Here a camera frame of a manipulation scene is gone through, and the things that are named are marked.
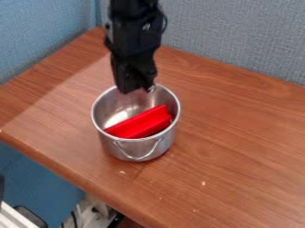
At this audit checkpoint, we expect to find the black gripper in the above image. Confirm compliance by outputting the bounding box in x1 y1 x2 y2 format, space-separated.
105 12 168 94

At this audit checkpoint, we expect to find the red block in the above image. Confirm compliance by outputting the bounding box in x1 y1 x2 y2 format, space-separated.
105 105 172 139

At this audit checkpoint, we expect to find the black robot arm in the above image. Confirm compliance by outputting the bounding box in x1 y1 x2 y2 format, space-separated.
104 0 169 94

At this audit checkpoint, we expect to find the metal pot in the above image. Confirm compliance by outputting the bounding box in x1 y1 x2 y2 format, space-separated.
91 85 181 162

